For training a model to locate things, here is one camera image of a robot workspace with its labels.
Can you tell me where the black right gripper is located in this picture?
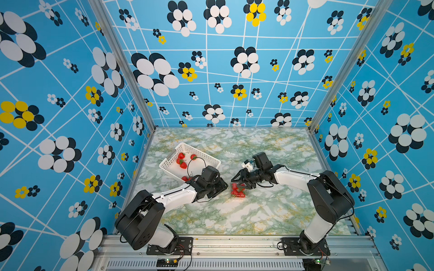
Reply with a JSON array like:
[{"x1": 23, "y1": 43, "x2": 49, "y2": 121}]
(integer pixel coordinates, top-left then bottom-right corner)
[{"x1": 231, "y1": 168, "x2": 263, "y2": 189}]

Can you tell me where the white perforated plastic basket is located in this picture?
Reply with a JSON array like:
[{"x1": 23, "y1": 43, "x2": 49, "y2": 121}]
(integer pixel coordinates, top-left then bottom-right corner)
[{"x1": 159, "y1": 142, "x2": 221, "y2": 182}]

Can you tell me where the aluminium corner post left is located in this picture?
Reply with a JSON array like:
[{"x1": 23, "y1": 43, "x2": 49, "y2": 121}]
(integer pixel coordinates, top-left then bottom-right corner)
[{"x1": 89, "y1": 0, "x2": 156, "y2": 134}]

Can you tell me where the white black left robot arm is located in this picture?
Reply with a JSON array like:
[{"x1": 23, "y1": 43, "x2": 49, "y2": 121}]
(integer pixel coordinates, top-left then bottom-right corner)
[{"x1": 115, "y1": 177, "x2": 228, "y2": 254}]

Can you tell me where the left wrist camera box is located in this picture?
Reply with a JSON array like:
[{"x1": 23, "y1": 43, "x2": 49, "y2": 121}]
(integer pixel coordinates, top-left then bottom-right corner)
[{"x1": 201, "y1": 166, "x2": 220, "y2": 184}]

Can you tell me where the aluminium corner post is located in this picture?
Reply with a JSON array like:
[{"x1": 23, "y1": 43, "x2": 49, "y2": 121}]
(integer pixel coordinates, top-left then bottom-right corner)
[
  {"x1": 308, "y1": 0, "x2": 393, "y2": 134},
  {"x1": 89, "y1": 0, "x2": 156, "y2": 134}
]

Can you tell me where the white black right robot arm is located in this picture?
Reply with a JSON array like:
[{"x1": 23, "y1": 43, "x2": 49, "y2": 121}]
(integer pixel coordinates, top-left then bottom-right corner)
[{"x1": 231, "y1": 164, "x2": 355, "y2": 255}]

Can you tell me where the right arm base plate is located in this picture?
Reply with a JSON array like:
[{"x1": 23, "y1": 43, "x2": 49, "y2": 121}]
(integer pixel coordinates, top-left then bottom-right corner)
[{"x1": 276, "y1": 237, "x2": 331, "y2": 257}]

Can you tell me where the aluminium corner post right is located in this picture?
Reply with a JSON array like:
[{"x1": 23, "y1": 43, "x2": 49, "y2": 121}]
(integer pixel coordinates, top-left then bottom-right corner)
[{"x1": 308, "y1": 0, "x2": 393, "y2": 134}]

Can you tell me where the small green circuit board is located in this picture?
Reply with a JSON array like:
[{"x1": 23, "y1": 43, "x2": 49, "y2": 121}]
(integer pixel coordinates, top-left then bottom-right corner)
[{"x1": 157, "y1": 259, "x2": 178, "y2": 268}]

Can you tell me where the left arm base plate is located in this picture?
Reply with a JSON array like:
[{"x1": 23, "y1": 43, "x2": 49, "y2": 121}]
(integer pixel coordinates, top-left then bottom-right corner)
[{"x1": 146, "y1": 237, "x2": 193, "y2": 256}]

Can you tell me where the aluminium front rail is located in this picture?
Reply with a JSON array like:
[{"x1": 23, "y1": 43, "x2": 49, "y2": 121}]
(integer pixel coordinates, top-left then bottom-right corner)
[{"x1": 92, "y1": 235, "x2": 387, "y2": 271}]

